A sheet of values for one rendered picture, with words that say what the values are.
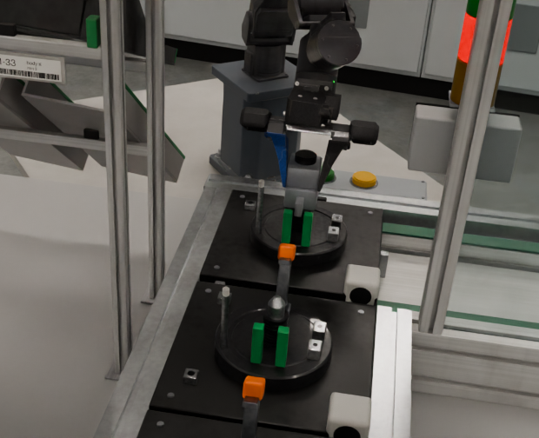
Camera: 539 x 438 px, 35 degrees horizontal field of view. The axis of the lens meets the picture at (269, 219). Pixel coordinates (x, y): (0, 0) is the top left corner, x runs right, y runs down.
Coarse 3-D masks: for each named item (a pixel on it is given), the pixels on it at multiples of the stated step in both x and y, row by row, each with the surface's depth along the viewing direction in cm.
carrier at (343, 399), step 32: (224, 288) 95; (192, 320) 106; (224, 320) 96; (256, 320) 104; (288, 320) 99; (320, 320) 108; (352, 320) 108; (192, 352) 101; (224, 352) 98; (256, 352) 96; (288, 352) 99; (320, 352) 97; (352, 352) 103; (160, 384) 96; (224, 384) 97; (288, 384) 96; (320, 384) 98; (352, 384) 98; (224, 416) 92; (288, 416) 93; (320, 416) 93; (352, 416) 91
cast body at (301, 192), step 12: (300, 156) 116; (312, 156) 116; (288, 168) 115; (300, 168) 115; (312, 168) 115; (288, 180) 116; (300, 180) 116; (312, 180) 116; (288, 192) 116; (300, 192) 116; (312, 192) 116; (288, 204) 117; (300, 204) 115; (312, 204) 117; (300, 216) 116
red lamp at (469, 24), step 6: (468, 18) 91; (474, 18) 90; (468, 24) 91; (474, 24) 91; (462, 30) 93; (468, 30) 91; (462, 36) 93; (468, 36) 92; (462, 42) 93; (468, 42) 92; (462, 48) 93; (468, 48) 92; (462, 54) 93; (468, 54) 92; (462, 60) 93
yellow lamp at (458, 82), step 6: (456, 60) 95; (456, 66) 94; (462, 66) 93; (456, 72) 95; (462, 72) 94; (456, 78) 95; (462, 78) 94; (456, 84) 95; (462, 84) 94; (456, 90) 95; (450, 96) 96; (456, 96) 95; (456, 102) 95
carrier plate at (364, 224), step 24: (240, 192) 134; (240, 216) 128; (360, 216) 130; (216, 240) 122; (240, 240) 122; (360, 240) 124; (216, 264) 117; (240, 264) 117; (264, 264) 118; (336, 264) 119; (360, 264) 119; (264, 288) 114; (312, 288) 114; (336, 288) 114
